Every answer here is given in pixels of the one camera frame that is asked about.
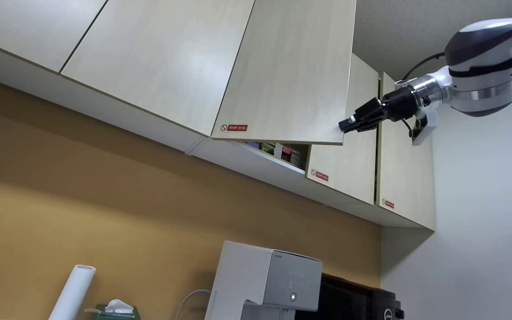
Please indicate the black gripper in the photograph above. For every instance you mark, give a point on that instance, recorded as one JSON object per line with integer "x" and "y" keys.
{"x": 401, "y": 104}

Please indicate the beige cabinet door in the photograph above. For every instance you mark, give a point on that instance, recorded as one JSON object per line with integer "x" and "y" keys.
{"x": 161, "y": 54}
{"x": 408, "y": 179}
{"x": 356, "y": 170}
{"x": 26, "y": 28}
{"x": 292, "y": 72}

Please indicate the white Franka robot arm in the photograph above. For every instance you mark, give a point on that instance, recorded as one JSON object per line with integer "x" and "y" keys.
{"x": 488, "y": 65}

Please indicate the red white door label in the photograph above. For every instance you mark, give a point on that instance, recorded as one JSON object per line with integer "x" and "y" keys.
{"x": 388, "y": 204}
{"x": 321, "y": 175}
{"x": 234, "y": 127}

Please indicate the green packet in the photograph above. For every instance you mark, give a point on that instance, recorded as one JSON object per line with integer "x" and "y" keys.
{"x": 269, "y": 148}

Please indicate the black coffee machine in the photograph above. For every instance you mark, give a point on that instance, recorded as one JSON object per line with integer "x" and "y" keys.
{"x": 356, "y": 303}

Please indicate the white silver water dispenser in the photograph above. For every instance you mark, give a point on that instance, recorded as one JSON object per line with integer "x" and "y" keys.
{"x": 262, "y": 278}

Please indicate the white paper roll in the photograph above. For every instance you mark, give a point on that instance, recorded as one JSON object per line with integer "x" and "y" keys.
{"x": 74, "y": 294}

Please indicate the beige wall cabinet carcass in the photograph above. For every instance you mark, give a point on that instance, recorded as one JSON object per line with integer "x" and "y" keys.
{"x": 150, "y": 125}

